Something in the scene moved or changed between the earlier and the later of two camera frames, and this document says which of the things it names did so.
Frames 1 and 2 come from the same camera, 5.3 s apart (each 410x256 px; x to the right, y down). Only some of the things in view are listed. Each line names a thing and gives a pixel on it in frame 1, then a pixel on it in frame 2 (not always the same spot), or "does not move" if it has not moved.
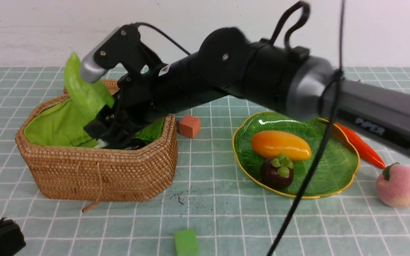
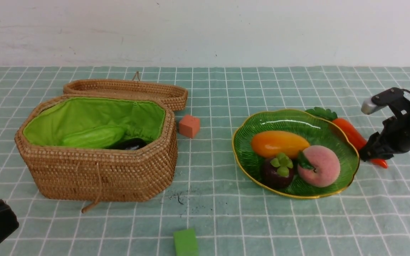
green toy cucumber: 86,99 to 98,137
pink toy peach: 400,186 to 317,166
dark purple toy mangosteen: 277,173 does not move
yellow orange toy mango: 269,144 does not move
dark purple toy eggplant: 136,143 does not move
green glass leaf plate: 334,169 does not move
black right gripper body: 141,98 to 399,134
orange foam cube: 189,126 does not move
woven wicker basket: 68,162 does not move
